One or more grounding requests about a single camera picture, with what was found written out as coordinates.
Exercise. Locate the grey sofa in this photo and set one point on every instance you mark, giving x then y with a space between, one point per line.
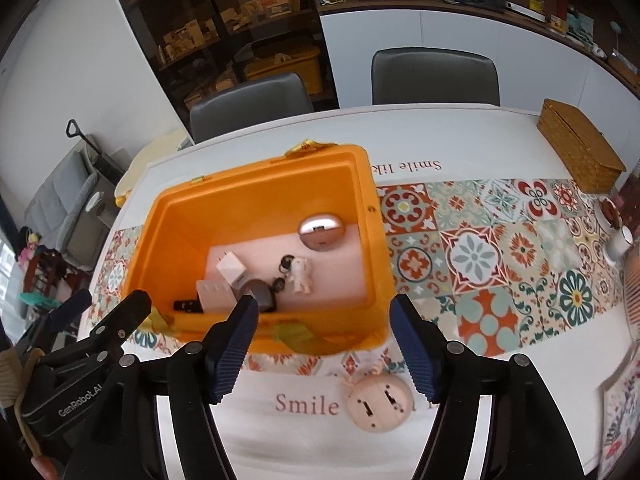
55 200

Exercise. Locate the dark grey round gadget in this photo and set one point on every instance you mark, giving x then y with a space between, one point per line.
260 290

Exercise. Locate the white charger adapter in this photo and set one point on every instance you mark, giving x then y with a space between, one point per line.
232 267

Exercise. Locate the white battery charger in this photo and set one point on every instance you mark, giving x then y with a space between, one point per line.
215 296

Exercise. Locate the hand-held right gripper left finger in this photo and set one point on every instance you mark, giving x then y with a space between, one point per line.
235 350

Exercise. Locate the floral patterned white tablecloth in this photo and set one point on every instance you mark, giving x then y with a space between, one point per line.
500 260

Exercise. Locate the dark wooden cabinet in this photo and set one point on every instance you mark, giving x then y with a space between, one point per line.
150 35

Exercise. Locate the pink round gadget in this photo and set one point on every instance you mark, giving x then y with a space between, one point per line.
375 402

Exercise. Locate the rose gold oval case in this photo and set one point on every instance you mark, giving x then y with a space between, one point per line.
322 230

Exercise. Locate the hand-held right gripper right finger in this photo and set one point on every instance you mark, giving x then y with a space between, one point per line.
415 355

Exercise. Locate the person's left forearm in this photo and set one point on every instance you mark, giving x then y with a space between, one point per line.
45 467

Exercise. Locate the black usb stick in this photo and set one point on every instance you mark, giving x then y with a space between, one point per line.
186 305

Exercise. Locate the floral placemat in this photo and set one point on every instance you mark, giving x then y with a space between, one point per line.
622 420

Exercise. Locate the orange storage box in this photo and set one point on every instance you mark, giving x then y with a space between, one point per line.
180 220

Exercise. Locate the dark wooden wall shelf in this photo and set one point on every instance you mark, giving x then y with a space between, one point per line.
525 12

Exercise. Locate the grey chair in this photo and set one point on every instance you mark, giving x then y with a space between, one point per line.
250 105
435 77

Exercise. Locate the red wooden chair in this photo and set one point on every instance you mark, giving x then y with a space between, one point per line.
40 270

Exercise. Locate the wicker box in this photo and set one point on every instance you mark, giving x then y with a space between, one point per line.
575 145

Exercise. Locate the white cup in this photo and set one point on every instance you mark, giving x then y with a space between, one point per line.
619 245

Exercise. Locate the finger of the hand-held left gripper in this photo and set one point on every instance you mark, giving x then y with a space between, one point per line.
72 310
127 317

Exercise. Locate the cardboard box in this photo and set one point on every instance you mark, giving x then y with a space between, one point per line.
200 95

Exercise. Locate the small white dish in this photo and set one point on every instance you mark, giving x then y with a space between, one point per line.
610 212

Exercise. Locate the cream cushioned chair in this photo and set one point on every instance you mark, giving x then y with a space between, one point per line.
150 155

